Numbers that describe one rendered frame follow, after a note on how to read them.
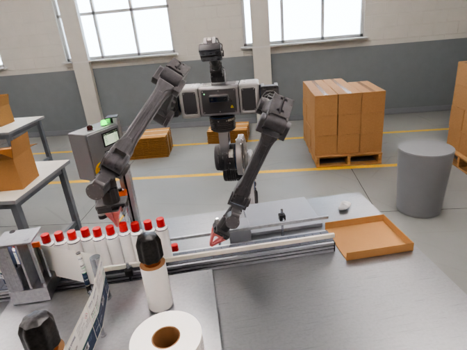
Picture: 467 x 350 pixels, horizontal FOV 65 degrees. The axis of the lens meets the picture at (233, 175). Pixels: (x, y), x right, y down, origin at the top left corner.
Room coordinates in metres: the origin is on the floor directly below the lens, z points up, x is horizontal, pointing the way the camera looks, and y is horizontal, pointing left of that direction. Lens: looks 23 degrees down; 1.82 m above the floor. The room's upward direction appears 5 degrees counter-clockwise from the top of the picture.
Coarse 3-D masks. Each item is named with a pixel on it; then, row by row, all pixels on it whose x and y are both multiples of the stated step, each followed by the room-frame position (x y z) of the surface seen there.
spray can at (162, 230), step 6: (156, 222) 1.33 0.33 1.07; (162, 222) 1.33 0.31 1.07; (156, 228) 1.33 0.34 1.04; (162, 228) 1.32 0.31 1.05; (162, 234) 1.32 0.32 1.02; (168, 234) 1.34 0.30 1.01; (162, 240) 1.32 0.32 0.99; (168, 240) 1.33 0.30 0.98; (162, 246) 1.32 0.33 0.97; (168, 246) 1.32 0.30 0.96; (168, 252) 1.32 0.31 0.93
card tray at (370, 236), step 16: (336, 224) 1.54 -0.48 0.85; (352, 224) 1.55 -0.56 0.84; (368, 224) 1.54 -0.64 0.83; (384, 224) 1.53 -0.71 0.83; (336, 240) 1.43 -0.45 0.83; (352, 240) 1.42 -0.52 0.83; (368, 240) 1.41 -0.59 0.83; (384, 240) 1.39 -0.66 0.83; (400, 240) 1.38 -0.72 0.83; (352, 256) 1.28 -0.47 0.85; (368, 256) 1.29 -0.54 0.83
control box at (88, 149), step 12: (72, 132) 1.37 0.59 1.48; (84, 132) 1.35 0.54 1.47; (96, 132) 1.36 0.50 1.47; (72, 144) 1.35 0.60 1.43; (84, 144) 1.32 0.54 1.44; (96, 144) 1.34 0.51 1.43; (84, 156) 1.33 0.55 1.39; (96, 156) 1.33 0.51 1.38; (84, 168) 1.33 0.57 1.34; (96, 168) 1.32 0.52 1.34
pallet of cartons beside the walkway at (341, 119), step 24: (312, 96) 4.49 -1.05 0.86; (336, 96) 4.29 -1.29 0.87; (360, 96) 4.27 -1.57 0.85; (384, 96) 4.25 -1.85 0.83; (312, 120) 4.50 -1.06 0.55; (336, 120) 4.29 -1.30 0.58; (360, 120) 4.27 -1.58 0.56; (312, 144) 4.54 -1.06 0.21; (336, 144) 4.29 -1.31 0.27; (360, 144) 4.27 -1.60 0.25
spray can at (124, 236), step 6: (120, 222) 1.34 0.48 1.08; (120, 228) 1.32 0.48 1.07; (126, 228) 1.33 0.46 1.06; (120, 234) 1.31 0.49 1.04; (126, 234) 1.31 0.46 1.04; (120, 240) 1.31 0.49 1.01; (126, 240) 1.31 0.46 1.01; (126, 246) 1.31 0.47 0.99; (132, 246) 1.32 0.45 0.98; (126, 252) 1.31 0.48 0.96; (132, 252) 1.31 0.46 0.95; (126, 258) 1.31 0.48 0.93; (132, 258) 1.31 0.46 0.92
